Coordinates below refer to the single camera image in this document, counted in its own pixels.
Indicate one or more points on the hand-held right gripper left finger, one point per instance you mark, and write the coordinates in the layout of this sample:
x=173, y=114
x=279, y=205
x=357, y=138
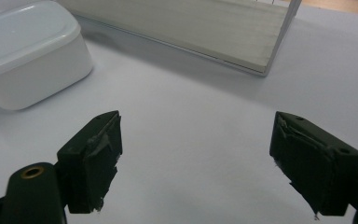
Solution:
x=88, y=165

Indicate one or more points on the white plastic lidded container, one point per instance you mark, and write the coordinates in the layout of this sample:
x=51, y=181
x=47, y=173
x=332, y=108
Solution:
x=28, y=53

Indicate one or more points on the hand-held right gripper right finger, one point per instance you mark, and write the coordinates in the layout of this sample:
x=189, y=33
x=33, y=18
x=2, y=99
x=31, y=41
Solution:
x=315, y=168

